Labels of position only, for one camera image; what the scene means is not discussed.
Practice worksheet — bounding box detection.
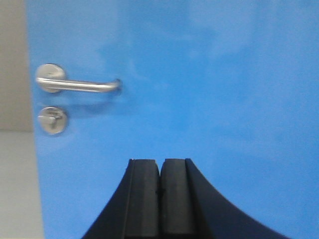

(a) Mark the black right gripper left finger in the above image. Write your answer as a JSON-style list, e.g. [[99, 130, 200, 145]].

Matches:
[[83, 159, 160, 239]]

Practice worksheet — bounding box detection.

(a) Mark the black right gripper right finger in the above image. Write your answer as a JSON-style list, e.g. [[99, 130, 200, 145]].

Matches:
[[160, 159, 285, 239]]

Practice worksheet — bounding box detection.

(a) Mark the blue door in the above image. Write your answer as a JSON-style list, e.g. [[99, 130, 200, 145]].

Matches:
[[25, 0, 319, 239]]

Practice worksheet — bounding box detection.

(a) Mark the silver thumb turn lock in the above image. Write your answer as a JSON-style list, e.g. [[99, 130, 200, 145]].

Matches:
[[37, 107, 68, 135]]

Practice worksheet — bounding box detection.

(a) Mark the silver door lever handle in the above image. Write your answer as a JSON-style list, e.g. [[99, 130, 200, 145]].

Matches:
[[35, 64, 122, 93]]

